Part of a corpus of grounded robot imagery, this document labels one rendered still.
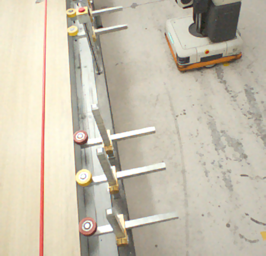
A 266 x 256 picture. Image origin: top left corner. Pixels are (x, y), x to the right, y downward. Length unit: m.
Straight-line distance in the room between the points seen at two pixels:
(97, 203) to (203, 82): 1.79
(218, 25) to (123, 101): 1.14
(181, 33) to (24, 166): 2.15
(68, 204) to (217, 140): 1.57
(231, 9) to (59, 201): 2.19
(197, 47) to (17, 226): 2.25
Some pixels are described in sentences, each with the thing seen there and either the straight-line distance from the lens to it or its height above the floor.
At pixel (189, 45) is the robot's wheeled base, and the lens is 3.07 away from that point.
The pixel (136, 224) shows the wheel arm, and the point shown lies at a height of 0.82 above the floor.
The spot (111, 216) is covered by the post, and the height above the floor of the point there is 1.10.
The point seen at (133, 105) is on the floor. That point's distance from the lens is 2.93.
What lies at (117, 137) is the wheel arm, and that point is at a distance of 1.71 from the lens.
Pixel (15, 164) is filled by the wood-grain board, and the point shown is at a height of 0.90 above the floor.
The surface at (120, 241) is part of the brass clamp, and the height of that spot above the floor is 0.83.
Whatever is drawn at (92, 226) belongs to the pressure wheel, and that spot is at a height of 0.91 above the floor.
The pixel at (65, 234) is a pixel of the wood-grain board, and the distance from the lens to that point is 1.46.
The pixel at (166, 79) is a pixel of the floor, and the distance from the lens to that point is 3.12.
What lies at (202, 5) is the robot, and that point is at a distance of 2.87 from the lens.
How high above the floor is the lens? 2.23
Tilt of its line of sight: 52 degrees down
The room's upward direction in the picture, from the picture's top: 11 degrees counter-clockwise
